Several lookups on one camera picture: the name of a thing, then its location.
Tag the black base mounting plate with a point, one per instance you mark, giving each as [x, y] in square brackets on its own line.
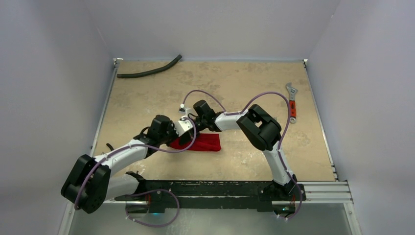
[263, 196]

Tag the adjustable wrench orange handle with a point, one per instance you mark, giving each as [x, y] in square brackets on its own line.
[292, 93]

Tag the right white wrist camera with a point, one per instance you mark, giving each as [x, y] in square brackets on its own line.
[184, 111]

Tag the black handled pliers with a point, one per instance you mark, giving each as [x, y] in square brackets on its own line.
[111, 148]

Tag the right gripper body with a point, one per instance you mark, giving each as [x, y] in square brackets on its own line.
[197, 121]

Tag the aluminium frame rail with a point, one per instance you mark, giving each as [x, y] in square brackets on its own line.
[135, 99]

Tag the red cloth napkin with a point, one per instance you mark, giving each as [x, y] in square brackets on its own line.
[203, 143]

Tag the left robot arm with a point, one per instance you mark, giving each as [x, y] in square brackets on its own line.
[88, 182]

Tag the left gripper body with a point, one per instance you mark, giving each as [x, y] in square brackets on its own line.
[171, 134]

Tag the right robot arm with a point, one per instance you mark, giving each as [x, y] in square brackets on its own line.
[261, 130]

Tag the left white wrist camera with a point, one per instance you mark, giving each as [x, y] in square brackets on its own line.
[184, 126]

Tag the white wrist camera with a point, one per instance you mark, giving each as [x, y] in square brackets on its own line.
[184, 126]
[184, 111]

